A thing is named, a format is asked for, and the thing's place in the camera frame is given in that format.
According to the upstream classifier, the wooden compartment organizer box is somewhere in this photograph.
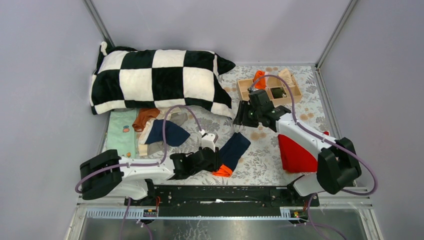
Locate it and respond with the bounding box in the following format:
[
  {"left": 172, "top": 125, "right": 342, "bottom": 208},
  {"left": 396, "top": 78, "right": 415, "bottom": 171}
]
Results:
[{"left": 236, "top": 75, "right": 303, "bottom": 107}]

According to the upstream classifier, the plain navy garment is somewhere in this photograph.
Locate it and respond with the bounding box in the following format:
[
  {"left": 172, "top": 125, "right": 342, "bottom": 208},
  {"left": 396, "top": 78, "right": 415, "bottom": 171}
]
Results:
[{"left": 145, "top": 119, "right": 190, "bottom": 147}]

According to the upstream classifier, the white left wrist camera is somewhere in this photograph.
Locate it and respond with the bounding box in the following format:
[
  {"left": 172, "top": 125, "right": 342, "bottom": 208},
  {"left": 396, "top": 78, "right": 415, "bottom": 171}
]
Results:
[{"left": 200, "top": 131, "right": 219, "bottom": 152}]

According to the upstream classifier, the black white checkered pillow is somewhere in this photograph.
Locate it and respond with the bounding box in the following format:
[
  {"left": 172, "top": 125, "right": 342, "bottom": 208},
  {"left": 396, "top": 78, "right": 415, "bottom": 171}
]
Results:
[{"left": 89, "top": 41, "right": 235, "bottom": 118}]

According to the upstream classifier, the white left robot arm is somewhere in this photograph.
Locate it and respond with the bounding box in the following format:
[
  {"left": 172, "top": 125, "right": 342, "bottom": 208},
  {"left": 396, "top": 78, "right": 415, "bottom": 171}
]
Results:
[{"left": 75, "top": 147, "right": 222, "bottom": 206}]

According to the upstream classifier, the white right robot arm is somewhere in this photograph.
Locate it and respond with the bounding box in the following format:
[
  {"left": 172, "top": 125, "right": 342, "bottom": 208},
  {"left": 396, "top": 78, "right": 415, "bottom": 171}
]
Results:
[{"left": 233, "top": 89, "right": 362, "bottom": 206}]

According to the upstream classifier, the red folded cloth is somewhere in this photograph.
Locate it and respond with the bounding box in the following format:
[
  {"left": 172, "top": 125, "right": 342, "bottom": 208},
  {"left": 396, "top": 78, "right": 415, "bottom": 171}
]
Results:
[{"left": 277, "top": 134, "right": 318, "bottom": 174}]

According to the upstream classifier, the orange underwear white trim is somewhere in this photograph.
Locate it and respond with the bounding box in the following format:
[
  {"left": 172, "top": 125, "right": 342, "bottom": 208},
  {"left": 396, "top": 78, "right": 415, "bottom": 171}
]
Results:
[{"left": 252, "top": 70, "right": 267, "bottom": 90}]

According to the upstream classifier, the perforated metal cable tray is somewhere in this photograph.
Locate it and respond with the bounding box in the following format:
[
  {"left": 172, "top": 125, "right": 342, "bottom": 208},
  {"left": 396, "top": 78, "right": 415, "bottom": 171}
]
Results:
[{"left": 86, "top": 207, "right": 310, "bottom": 220}]

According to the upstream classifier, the navy underwear orange trim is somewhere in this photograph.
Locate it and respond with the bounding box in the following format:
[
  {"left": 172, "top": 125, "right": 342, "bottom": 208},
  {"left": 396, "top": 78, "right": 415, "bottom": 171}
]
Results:
[{"left": 212, "top": 132, "right": 251, "bottom": 178}]

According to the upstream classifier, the floral bed sheet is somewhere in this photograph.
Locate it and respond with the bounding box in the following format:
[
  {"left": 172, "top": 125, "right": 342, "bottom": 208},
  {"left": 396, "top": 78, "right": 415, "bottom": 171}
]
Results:
[{"left": 153, "top": 65, "right": 339, "bottom": 186}]

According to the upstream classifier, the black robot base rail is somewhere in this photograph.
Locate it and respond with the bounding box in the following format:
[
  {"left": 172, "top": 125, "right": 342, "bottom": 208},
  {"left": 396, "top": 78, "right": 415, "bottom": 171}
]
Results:
[{"left": 124, "top": 184, "right": 320, "bottom": 213}]

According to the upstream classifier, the rolled beige garment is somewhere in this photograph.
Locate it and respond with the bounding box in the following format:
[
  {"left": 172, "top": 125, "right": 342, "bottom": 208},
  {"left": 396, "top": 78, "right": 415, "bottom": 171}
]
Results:
[{"left": 278, "top": 68, "right": 296, "bottom": 88}]

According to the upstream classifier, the grey garment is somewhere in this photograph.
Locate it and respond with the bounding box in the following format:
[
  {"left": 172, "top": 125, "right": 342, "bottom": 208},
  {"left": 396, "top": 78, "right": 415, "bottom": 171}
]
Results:
[{"left": 146, "top": 113, "right": 188, "bottom": 155}]

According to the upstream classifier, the rolled dark green garment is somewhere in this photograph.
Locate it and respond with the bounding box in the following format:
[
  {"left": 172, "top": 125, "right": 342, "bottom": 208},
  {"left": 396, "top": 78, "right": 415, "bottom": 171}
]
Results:
[{"left": 270, "top": 87, "right": 287, "bottom": 99}]

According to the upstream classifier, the cream beige garment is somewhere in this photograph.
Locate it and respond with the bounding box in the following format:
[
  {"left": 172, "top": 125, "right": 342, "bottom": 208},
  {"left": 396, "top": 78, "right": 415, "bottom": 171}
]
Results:
[{"left": 136, "top": 107, "right": 170, "bottom": 157}]

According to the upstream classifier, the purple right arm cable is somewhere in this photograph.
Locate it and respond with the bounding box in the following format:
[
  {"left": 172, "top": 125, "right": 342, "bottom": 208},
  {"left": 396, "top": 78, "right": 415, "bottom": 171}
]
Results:
[{"left": 249, "top": 74, "right": 379, "bottom": 240}]

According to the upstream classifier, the rust brown garment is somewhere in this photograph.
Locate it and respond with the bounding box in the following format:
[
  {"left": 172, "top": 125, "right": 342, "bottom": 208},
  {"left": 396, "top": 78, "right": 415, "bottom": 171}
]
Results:
[{"left": 132, "top": 108, "right": 160, "bottom": 132}]

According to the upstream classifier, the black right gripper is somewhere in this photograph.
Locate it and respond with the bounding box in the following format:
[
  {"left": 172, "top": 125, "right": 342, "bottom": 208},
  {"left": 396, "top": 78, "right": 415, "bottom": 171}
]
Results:
[{"left": 232, "top": 100, "right": 262, "bottom": 129}]

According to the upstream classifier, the mint green printed cloth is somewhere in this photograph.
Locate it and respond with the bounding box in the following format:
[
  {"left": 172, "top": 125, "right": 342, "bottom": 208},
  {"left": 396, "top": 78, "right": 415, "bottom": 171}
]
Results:
[{"left": 105, "top": 109, "right": 137, "bottom": 158}]

